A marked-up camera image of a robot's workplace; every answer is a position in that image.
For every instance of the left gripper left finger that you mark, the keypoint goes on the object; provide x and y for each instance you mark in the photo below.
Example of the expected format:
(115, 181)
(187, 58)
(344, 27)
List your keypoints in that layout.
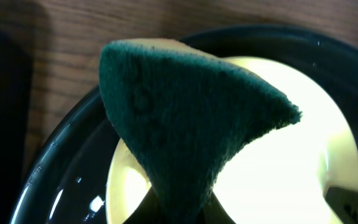
(148, 212)

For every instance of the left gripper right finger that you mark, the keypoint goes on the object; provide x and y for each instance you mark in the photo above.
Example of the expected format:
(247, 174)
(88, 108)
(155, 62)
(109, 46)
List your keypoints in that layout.
(214, 213)

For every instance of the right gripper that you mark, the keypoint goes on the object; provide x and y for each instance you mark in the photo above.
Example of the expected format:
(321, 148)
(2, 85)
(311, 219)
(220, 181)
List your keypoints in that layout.
(344, 203)

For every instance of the yellow plate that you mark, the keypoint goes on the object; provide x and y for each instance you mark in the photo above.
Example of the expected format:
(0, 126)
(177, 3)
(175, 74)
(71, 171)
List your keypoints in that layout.
(281, 177)

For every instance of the green scouring sponge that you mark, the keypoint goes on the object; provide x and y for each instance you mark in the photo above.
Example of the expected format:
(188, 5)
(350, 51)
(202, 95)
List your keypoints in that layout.
(183, 114)

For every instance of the round black tray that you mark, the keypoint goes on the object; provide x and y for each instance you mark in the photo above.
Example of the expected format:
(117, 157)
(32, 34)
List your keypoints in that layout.
(72, 168)

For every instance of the rectangular black tray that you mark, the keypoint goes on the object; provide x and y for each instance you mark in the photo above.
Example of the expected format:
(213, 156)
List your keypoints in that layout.
(15, 80)

